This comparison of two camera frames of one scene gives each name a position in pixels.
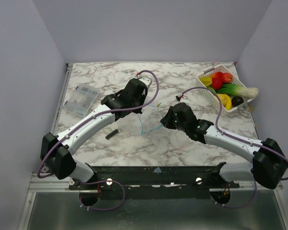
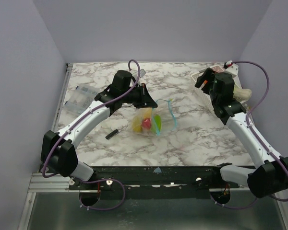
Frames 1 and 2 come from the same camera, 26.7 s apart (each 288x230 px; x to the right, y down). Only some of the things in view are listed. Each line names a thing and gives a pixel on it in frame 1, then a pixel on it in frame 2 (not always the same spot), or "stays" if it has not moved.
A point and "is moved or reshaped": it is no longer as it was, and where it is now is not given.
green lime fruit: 211,89 is moved or reshaped
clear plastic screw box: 81,99 stays
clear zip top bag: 150,119 is moved or reshaped
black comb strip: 113,133 stays
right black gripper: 167,120 -> 207,78
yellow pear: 226,101 is moved or reshaped
